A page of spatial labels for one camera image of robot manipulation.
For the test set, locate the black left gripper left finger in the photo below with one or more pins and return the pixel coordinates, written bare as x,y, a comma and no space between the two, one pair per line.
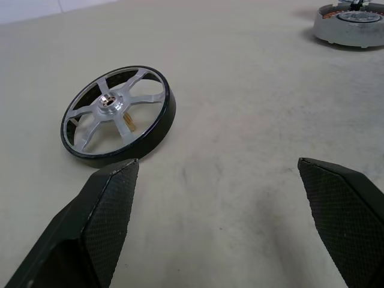
90,234

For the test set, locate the silver disc with black ring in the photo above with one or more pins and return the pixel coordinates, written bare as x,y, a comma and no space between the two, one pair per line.
109,103

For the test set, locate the grey copper-wound motor stator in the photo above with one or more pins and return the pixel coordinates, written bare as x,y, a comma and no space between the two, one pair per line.
345,33

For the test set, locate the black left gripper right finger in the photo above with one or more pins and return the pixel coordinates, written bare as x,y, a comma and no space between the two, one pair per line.
351,225

